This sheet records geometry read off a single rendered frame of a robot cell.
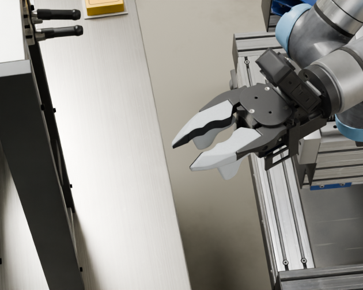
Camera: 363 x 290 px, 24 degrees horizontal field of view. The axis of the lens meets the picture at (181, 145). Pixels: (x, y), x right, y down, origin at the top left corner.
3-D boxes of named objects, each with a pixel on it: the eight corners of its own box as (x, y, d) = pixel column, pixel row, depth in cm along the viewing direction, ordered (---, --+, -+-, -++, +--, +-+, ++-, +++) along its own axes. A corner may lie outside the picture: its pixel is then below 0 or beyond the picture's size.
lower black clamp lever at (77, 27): (84, 38, 99) (83, 30, 97) (41, 42, 98) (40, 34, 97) (83, 29, 99) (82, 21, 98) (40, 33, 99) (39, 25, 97)
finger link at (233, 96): (210, 137, 103) (272, 114, 105) (209, 128, 102) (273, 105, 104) (195, 112, 106) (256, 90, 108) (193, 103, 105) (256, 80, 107)
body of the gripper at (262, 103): (262, 175, 106) (337, 133, 110) (262, 131, 100) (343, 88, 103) (229, 137, 111) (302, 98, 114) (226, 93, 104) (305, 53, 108)
